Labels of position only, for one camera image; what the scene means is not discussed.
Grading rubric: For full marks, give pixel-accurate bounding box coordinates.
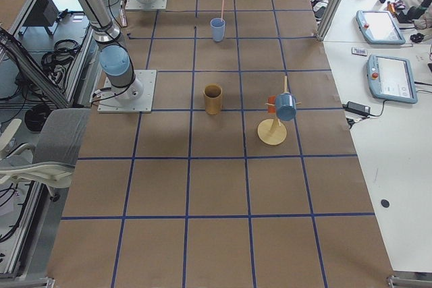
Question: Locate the light blue plastic cup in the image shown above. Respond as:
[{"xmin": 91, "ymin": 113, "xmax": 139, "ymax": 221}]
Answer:
[{"xmin": 210, "ymin": 18, "xmax": 225, "ymax": 42}]

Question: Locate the bamboo chopstick holder cup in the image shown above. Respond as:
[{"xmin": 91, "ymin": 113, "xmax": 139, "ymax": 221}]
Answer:
[{"xmin": 203, "ymin": 84, "xmax": 223, "ymax": 115}]

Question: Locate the orange mug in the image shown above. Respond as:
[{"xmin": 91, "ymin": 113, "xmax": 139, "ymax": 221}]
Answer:
[{"xmin": 266, "ymin": 96, "xmax": 276, "ymax": 114}]

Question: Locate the blue mug on stand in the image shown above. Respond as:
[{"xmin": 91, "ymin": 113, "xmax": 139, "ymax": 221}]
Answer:
[{"xmin": 275, "ymin": 92, "xmax": 297, "ymax": 121}]

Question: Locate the upper teach pendant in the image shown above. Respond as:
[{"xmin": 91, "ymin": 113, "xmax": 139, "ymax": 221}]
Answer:
[{"xmin": 356, "ymin": 10, "xmax": 406, "ymax": 45}]

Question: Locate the teach pendant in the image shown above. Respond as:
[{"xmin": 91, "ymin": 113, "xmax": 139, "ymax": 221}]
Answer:
[
  {"xmin": 367, "ymin": 55, "xmax": 418, "ymax": 104},
  {"xmin": 356, "ymin": 10, "xmax": 406, "ymax": 45}
]

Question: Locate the black power adapter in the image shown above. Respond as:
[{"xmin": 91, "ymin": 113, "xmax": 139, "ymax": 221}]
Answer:
[{"xmin": 342, "ymin": 101, "xmax": 371, "ymax": 117}]

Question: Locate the lower teach pendant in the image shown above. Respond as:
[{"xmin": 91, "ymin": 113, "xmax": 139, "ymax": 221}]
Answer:
[{"xmin": 367, "ymin": 55, "xmax": 418, "ymax": 104}]

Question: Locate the grey office chair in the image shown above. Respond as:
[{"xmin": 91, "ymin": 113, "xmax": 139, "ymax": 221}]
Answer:
[{"xmin": 1, "ymin": 108, "xmax": 90, "ymax": 202}]

